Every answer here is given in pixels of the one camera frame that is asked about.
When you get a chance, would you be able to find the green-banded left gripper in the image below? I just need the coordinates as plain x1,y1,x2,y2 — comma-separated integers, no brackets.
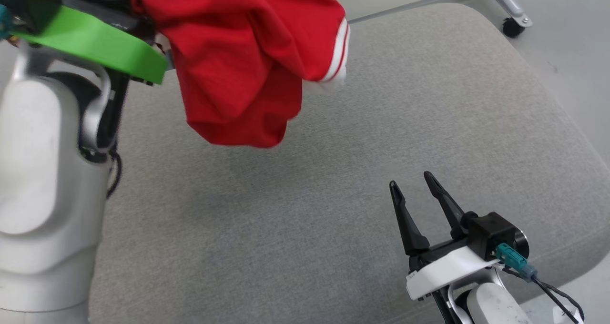
13,0,168,85

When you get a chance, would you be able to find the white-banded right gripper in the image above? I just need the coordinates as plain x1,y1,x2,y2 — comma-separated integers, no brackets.
389,171,500,301

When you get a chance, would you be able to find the red jersey with white stripes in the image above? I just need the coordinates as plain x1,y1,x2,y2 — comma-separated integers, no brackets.
128,0,351,149

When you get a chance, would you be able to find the black caster wheel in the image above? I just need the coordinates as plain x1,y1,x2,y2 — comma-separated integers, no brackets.
502,18,525,39

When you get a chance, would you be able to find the teal left camera plug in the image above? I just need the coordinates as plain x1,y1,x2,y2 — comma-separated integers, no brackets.
0,5,13,40

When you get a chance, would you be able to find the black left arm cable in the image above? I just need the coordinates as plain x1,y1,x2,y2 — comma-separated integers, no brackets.
106,150,124,199

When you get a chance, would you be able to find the grey metal frame leg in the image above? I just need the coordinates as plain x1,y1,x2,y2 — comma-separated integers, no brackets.
347,0,533,28

